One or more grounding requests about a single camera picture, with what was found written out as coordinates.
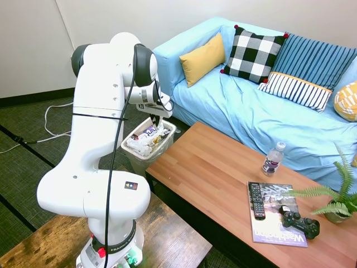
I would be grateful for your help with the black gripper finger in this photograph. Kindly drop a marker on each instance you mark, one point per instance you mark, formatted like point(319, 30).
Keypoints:
point(159, 123)
point(152, 119)

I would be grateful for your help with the clear purple label water bottle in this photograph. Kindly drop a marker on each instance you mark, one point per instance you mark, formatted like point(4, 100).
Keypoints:
point(272, 163)

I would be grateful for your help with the beige plastic trash bin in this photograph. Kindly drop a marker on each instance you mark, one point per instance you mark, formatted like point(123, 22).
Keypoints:
point(145, 164)

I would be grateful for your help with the rustic dark wood robot table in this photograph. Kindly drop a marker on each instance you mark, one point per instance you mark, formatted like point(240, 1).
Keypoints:
point(173, 237)

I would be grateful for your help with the light blue sofa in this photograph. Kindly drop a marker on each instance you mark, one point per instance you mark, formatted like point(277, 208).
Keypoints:
point(251, 111)

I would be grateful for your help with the white navy striped pillow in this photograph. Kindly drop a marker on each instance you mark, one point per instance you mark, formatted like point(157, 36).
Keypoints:
point(298, 92)

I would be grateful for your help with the black floor strip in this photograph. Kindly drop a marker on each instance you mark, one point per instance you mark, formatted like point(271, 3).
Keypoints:
point(16, 213)
point(28, 145)

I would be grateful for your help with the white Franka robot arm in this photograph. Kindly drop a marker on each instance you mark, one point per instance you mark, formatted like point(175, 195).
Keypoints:
point(92, 156)

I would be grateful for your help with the blue striped pillow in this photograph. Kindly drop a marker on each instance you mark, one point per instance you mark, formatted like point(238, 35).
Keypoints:
point(312, 64)

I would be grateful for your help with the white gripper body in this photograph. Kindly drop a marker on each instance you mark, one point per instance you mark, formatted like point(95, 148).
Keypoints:
point(156, 110)

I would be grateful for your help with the yellow white patterned bolster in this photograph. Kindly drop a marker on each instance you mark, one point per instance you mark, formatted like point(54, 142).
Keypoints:
point(347, 102)

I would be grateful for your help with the black TV remote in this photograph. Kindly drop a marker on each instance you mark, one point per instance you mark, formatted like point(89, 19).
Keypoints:
point(257, 201)

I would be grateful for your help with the plain mustard yellow pillow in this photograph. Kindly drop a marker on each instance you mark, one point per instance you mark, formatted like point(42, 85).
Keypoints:
point(202, 60)

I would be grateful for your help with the black white checkered pillow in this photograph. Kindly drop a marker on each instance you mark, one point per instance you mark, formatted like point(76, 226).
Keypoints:
point(253, 54)

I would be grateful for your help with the mustard striped pillow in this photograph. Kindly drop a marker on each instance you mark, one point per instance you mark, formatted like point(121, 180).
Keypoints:
point(355, 161)

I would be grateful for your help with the purple Washington magazine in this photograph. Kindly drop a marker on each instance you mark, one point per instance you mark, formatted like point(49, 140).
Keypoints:
point(276, 237)

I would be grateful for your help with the purple label discarded bottle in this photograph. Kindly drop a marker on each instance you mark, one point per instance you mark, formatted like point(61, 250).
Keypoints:
point(150, 130)

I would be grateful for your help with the black game controller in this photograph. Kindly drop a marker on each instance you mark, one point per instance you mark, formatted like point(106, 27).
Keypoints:
point(302, 223)

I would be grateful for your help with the potted green fern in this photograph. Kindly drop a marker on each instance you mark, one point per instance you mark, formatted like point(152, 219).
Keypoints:
point(338, 208)

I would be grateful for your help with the white crumpled plastic bag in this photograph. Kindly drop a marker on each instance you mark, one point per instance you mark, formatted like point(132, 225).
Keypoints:
point(136, 143)

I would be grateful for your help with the brown wooden coffee table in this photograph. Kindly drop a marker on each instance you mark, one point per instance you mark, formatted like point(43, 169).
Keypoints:
point(212, 178)

